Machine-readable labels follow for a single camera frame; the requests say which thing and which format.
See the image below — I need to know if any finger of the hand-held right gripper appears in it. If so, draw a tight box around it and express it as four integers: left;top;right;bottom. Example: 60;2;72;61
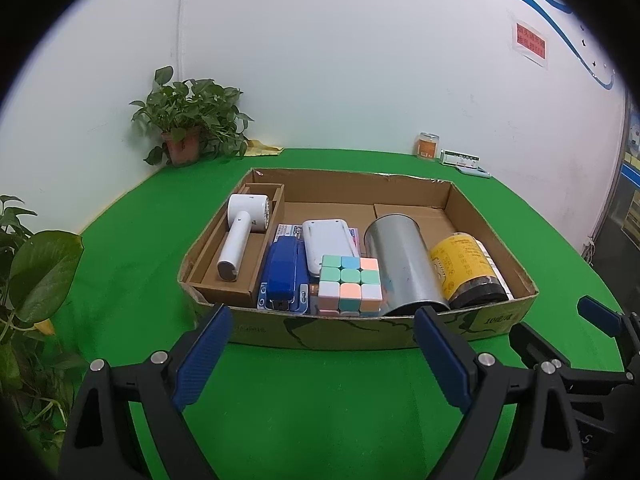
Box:
577;296;640;343
509;322;640;397

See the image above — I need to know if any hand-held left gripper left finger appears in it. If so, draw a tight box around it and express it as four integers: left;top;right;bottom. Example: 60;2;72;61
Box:
59;303;235;480

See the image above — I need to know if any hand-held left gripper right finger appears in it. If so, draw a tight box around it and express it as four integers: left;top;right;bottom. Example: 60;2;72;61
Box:
414;306;587;480

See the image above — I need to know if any yellow and black jar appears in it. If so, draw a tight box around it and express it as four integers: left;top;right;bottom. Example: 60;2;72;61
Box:
429;232;507;310

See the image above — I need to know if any large cardboard box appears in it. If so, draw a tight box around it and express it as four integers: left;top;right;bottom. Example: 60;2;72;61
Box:
177;167;540;352

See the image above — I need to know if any narrow small cardboard box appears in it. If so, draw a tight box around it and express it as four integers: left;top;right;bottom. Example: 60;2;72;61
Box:
189;183;287;308

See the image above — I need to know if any silver metal can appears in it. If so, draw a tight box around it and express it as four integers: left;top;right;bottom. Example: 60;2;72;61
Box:
363;213;452;317

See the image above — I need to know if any white handheld hair dryer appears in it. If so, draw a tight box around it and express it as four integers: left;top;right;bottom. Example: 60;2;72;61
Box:
216;194;272;282

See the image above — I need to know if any blue stapler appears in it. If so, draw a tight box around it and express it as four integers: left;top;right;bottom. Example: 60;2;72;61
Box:
256;236;312;315

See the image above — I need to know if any white rounded device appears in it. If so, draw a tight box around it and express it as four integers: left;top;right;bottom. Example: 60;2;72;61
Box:
301;218;362;277

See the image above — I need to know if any glass door cabinet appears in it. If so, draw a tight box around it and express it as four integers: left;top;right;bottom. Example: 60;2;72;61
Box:
582;95;640;281

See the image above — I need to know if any green table cloth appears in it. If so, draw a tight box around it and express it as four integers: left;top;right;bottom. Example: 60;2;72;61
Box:
15;147;633;480

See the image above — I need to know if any large leafy green plant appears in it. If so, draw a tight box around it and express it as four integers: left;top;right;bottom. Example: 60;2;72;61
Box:
0;195;86;441

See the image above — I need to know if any yellow cloth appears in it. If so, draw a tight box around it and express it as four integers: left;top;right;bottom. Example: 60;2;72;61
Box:
244;139;285;157

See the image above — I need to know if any small orange label jar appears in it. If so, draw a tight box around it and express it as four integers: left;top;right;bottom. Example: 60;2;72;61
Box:
414;132;440;158

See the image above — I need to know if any small potted green plant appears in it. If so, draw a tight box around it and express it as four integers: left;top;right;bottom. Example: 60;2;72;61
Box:
129;65;255;167

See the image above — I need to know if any blue wall decal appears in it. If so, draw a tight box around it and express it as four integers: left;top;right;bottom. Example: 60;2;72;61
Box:
200;0;617;92

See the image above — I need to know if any red wall sign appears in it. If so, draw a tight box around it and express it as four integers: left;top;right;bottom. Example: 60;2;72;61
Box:
510;10;550;68

